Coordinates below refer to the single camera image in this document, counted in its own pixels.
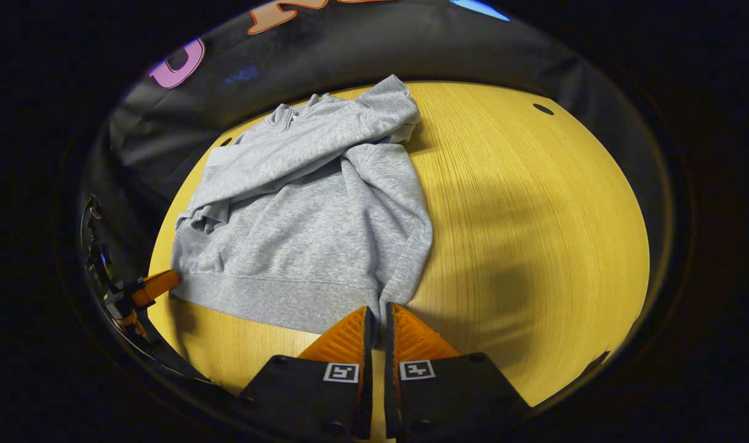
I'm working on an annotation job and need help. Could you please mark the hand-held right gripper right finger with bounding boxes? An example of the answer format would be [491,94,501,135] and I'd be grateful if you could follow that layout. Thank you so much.
[383,301,532,441]

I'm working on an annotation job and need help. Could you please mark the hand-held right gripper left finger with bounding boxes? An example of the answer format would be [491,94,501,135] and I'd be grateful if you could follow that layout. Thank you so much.
[236,306,375,443]

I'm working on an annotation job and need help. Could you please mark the grey zip-neck sweatshirt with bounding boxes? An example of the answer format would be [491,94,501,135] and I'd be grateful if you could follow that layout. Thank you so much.
[170,75,434,336]

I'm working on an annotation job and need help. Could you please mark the black backdrop cloth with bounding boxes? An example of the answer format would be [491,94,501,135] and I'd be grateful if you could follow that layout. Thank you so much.
[79,0,670,247]

